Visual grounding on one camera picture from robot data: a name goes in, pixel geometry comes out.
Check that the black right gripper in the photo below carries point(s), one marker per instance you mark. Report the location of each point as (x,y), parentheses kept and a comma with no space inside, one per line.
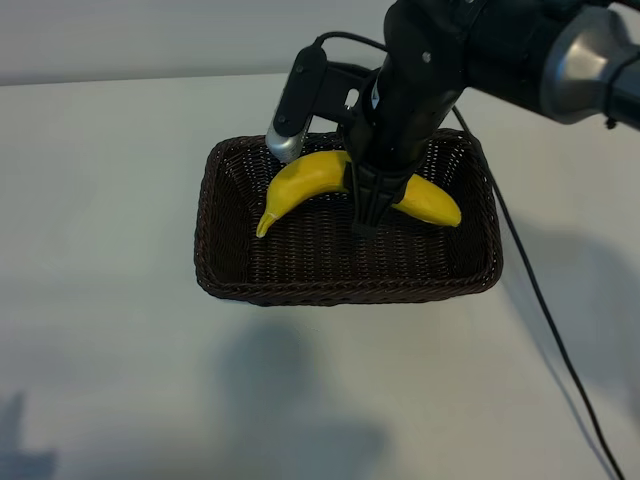
(405,115)

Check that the yellow banana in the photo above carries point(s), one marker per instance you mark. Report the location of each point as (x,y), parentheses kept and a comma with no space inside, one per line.
(305,175)

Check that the dark brown wicker basket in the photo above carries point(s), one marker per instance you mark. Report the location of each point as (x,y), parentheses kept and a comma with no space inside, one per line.
(325,260)

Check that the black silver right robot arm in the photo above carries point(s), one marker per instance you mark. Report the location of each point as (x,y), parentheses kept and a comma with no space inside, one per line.
(525,50)

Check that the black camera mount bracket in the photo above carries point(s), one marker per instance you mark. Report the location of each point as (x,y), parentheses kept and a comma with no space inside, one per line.
(345,90)

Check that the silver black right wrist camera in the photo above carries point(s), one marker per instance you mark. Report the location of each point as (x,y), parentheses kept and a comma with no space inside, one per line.
(295,110)

